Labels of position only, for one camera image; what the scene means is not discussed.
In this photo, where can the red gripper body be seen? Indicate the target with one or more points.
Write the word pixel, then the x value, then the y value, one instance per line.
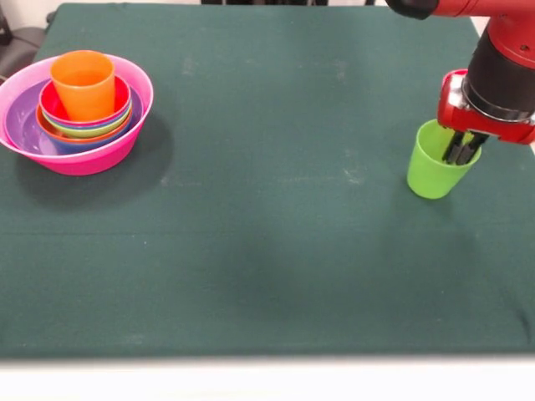
pixel 460 121

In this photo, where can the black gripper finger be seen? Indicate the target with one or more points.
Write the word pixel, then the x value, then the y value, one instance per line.
pixel 466 152
pixel 450 150

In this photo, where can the green cup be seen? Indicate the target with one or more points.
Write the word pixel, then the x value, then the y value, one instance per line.
pixel 426 175

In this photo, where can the orange bowl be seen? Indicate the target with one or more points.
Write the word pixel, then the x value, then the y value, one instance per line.
pixel 127 123

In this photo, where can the dark blue bowl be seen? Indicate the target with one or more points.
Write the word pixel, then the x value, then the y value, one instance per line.
pixel 126 117

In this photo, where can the light blue bowl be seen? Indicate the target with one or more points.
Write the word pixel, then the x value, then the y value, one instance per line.
pixel 83 149

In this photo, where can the large pink bowl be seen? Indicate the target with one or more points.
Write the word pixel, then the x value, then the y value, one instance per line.
pixel 83 165

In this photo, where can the green bowl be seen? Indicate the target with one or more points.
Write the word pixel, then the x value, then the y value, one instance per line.
pixel 83 133

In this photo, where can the orange cup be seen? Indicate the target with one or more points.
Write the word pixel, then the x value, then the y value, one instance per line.
pixel 83 92

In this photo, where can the small pinkish red bowl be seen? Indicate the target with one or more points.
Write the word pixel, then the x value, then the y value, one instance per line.
pixel 48 104

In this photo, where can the purple bowl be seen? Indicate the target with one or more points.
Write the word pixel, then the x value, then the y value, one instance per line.
pixel 18 121

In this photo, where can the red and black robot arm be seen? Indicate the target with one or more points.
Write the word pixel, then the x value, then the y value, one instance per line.
pixel 501 71

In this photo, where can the dark green tablecloth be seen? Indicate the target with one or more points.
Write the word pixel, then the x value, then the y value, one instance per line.
pixel 251 271

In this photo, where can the dark grey pedestal leg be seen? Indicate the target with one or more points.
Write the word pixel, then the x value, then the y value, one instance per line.
pixel 21 46

